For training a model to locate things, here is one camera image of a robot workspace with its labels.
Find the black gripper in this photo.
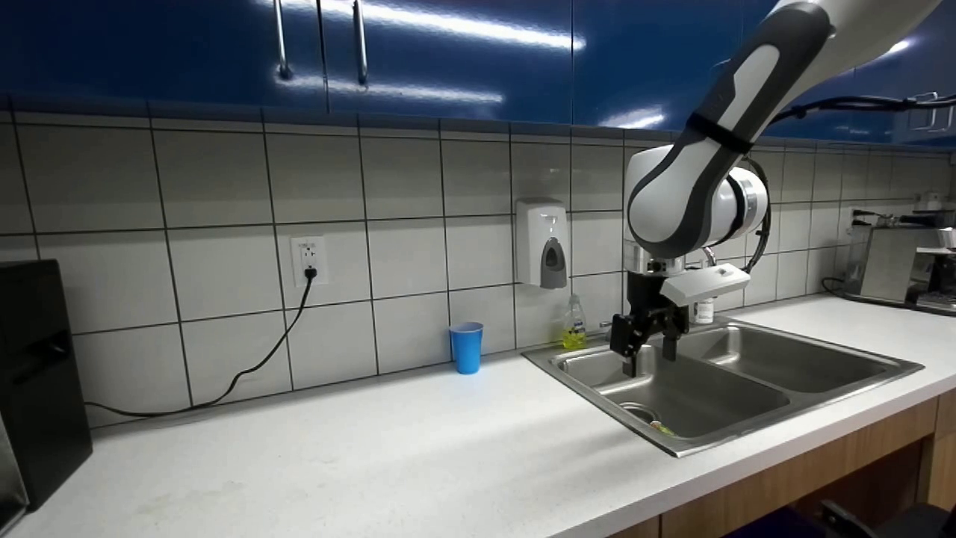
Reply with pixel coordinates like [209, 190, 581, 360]
[608, 269, 693, 381]

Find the stainless steel double sink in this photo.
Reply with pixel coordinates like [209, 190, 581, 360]
[521, 320, 925, 462]

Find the yellow dish soap bottle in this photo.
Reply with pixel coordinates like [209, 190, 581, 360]
[551, 294, 590, 353]

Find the blue plastic cup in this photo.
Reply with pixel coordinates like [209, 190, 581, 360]
[444, 320, 487, 378]

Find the wooden base cabinet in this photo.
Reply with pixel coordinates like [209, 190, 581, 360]
[605, 394, 956, 538]

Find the silver countertop appliance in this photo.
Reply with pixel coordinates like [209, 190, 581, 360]
[849, 208, 944, 309]

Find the blue cabinet door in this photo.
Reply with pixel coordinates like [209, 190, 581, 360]
[771, 28, 956, 151]
[0, 0, 323, 115]
[320, 0, 578, 133]
[571, 0, 784, 139]

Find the black countertop machine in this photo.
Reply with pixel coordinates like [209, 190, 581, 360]
[910, 224, 956, 318]

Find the black office chair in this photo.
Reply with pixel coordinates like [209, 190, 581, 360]
[728, 499, 956, 538]

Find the black coffee maker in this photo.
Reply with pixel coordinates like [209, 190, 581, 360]
[0, 257, 94, 514]

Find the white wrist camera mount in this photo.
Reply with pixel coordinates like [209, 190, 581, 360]
[656, 260, 751, 312]

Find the white wall soap dispenser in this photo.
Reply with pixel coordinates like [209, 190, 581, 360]
[511, 202, 572, 294]

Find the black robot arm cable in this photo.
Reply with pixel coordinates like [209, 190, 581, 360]
[735, 90, 956, 275]

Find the white wall outlet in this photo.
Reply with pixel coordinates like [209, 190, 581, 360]
[290, 235, 330, 288]

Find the silver cabinet door handle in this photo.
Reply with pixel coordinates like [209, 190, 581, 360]
[350, 0, 372, 88]
[272, 0, 299, 85]

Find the black power cord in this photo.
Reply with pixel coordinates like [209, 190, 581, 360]
[82, 267, 320, 418]

